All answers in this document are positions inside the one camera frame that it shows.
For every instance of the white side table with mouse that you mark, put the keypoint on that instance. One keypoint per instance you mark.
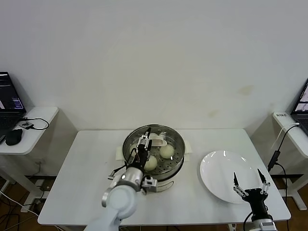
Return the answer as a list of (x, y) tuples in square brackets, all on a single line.
[(36, 139)]

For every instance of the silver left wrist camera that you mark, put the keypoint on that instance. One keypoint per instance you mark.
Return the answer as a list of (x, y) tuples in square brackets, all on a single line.
[(149, 184)]

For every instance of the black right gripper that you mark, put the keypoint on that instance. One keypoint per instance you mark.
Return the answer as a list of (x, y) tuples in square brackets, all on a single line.
[(256, 199)]

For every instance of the black computer mouse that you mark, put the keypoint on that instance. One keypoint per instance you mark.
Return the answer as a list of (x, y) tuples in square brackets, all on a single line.
[(14, 137)]

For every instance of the small grey usb hub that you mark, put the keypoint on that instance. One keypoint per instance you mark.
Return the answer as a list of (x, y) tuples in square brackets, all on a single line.
[(26, 124)]

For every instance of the white labelled box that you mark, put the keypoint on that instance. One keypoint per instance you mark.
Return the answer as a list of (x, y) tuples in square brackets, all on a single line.
[(282, 114)]

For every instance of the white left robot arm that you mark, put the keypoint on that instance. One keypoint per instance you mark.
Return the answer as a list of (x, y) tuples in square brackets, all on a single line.
[(120, 199)]

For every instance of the black laptop with dark screen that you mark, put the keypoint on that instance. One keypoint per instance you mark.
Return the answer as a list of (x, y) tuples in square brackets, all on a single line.
[(9, 101)]

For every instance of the black laptop with pink screen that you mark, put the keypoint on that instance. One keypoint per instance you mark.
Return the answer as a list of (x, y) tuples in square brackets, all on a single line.
[(302, 113)]

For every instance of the stainless steel steamer basket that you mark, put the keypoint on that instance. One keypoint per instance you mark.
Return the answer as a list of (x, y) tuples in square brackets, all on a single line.
[(179, 156)]

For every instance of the white round plate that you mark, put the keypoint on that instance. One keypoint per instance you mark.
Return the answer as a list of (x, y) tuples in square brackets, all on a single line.
[(216, 178)]

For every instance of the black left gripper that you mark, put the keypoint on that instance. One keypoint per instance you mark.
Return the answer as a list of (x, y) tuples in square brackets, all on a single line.
[(140, 157)]

